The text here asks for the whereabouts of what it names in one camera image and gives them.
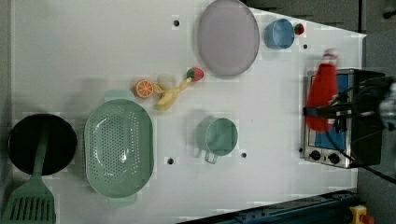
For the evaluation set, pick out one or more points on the green mug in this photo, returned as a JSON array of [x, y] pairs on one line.
[[216, 137]]

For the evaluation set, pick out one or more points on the red toy strawberry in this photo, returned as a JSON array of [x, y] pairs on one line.
[[195, 74]]

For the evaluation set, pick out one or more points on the small strawberry behind cup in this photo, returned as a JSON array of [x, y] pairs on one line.
[[299, 29]]

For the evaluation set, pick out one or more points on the blue metal frame rail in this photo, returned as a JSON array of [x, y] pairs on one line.
[[329, 208]]

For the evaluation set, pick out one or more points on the grey round plate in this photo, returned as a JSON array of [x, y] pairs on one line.
[[228, 37]]

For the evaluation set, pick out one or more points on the green slotted spatula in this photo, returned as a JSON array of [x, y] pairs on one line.
[[32, 202]]

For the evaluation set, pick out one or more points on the toy peeled banana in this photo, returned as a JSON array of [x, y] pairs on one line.
[[165, 86]]

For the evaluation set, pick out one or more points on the black frying pan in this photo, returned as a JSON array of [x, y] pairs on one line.
[[24, 136]]

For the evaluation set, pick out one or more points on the blue cup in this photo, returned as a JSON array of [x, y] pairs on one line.
[[279, 34]]

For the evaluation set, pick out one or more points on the green strainer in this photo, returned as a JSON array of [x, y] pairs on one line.
[[119, 148]]

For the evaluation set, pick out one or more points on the yellow red emergency button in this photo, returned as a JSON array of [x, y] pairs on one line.
[[360, 216]]

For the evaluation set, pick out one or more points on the silver toaster oven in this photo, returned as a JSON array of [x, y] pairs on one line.
[[351, 142]]

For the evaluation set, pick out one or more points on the toy orange slice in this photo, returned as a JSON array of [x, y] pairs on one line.
[[143, 88]]

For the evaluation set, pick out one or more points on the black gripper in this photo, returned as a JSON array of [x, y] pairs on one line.
[[375, 100]]

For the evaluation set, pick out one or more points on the red ketchup bottle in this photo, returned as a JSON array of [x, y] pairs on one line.
[[322, 92]]

